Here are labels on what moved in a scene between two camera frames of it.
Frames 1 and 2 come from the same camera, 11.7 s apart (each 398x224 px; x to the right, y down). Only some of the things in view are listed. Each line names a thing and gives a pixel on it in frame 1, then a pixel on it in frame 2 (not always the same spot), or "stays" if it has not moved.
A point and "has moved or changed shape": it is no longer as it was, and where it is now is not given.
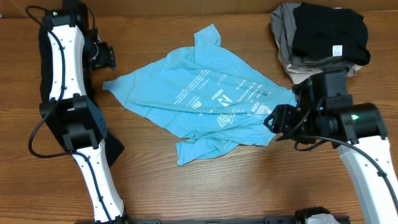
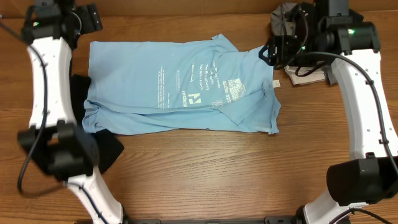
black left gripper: (107, 58) -> (91, 21)
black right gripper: (283, 117) -> (284, 42)
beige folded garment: (298, 74) stays
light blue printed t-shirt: (216, 99) has moved or changed shape
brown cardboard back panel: (137, 7) stays
